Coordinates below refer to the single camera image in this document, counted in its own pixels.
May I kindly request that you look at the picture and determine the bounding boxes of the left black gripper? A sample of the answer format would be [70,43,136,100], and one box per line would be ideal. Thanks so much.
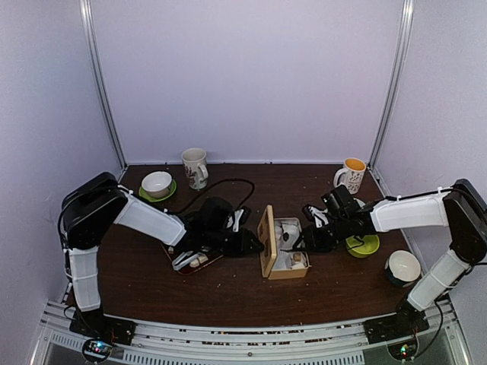
[205,227,265,257]

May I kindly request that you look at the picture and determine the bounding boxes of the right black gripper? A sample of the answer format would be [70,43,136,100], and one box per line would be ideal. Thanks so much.
[292,215,350,253]

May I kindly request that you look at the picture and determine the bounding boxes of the bear print tin lid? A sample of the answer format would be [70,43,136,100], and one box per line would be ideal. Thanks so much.
[257,205,277,278]

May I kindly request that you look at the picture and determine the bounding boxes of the white handled metal tongs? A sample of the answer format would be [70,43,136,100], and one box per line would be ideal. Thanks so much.
[171,251,208,271]

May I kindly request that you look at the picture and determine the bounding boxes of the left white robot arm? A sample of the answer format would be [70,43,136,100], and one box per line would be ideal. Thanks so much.
[57,172,264,338]

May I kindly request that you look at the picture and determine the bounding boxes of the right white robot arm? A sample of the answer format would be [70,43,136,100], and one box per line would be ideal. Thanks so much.
[291,179,486,336]

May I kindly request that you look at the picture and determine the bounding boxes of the dark red chocolate tray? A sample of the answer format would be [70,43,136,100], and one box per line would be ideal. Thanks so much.
[161,244,223,276]

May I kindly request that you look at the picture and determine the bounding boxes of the white paper cup liner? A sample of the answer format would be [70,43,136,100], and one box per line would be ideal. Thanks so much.
[275,221,301,246]
[272,251,292,271]
[291,252,307,270]

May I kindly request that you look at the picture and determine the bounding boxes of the beige tin box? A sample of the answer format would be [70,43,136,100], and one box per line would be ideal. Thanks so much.
[268,217,310,280]

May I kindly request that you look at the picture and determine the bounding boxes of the lime green bowl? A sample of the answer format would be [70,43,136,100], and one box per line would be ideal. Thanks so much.
[345,235,380,259]

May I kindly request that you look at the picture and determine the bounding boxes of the light blue bowl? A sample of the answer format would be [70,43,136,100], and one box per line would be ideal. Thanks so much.
[354,198,367,209]

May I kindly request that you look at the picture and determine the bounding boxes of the orange inside white mug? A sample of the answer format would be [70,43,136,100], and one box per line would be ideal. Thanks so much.
[333,157,367,195]

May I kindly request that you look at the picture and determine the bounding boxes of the patterned white mug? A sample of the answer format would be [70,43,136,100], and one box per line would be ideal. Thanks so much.
[181,148,209,190]

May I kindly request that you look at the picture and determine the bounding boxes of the dark blue white bowl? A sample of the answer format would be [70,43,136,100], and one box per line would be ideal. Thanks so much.
[384,250,422,288]

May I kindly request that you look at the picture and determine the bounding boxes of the green saucer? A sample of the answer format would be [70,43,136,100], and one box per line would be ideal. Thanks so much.
[138,179,177,202]

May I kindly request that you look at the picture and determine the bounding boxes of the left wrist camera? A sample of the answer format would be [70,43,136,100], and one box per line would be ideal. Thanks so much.
[226,206,251,233]

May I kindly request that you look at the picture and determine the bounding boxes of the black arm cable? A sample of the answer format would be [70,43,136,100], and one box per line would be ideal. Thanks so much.
[167,178,256,217]

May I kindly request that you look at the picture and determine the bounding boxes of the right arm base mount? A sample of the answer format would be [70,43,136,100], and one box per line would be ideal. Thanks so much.
[363,315,430,362]

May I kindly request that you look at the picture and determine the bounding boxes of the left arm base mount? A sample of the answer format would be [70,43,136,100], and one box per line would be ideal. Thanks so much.
[69,317,136,363]

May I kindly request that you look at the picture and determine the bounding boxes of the right aluminium frame post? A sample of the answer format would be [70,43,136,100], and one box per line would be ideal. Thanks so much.
[368,0,415,170]

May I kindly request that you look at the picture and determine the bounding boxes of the aluminium frame post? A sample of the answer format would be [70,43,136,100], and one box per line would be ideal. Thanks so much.
[79,0,128,170]
[368,0,415,170]

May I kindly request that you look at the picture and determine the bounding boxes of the left aluminium frame post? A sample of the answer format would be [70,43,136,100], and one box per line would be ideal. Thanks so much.
[79,0,128,170]

